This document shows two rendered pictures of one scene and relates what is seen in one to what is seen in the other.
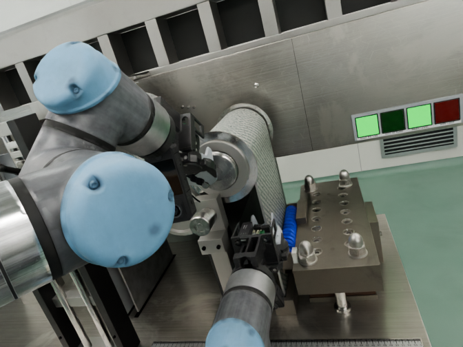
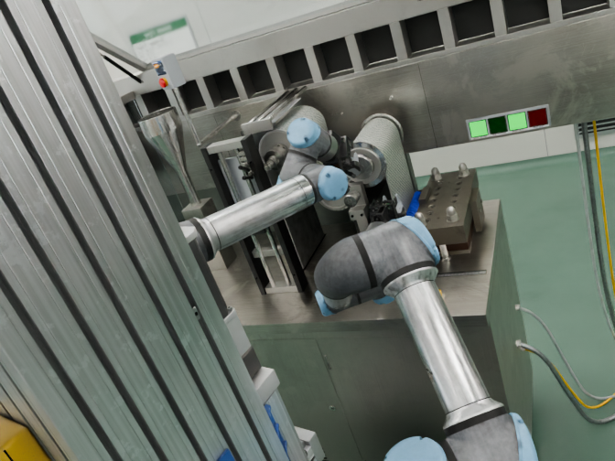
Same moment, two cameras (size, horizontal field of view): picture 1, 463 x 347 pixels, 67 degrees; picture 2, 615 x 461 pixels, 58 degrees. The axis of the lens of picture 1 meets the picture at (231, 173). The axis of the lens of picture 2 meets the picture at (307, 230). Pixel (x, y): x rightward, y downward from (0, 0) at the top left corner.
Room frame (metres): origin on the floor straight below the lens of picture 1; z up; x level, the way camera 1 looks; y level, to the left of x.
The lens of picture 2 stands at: (-0.96, -0.04, 1.82)
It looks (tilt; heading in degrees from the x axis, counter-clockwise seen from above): 24 degrees down; 10
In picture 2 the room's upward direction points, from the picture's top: 20 degrees counter-clockwise
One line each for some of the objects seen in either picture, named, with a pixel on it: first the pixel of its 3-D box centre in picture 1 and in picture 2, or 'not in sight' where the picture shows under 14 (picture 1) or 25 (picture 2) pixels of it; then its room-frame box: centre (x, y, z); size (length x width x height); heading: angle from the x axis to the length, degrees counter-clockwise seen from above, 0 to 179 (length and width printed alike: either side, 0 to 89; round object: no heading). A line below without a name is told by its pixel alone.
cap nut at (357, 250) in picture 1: (355, 243); (451, 213); (0.57, -0.19, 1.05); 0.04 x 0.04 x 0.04
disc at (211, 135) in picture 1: (219, 168); (362, 165); (0.64, 0.02, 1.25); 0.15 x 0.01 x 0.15; 72
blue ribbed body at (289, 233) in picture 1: (289, 229); (414, 208); (0.72, -0.10, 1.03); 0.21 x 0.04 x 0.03; 162
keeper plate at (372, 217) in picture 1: (374, 230); (478, 209); (0.72, -0.29, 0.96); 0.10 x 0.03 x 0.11; 162
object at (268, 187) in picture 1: (273, 197); (401, 185); (0.73, -0.08, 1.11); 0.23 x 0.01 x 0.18; 162
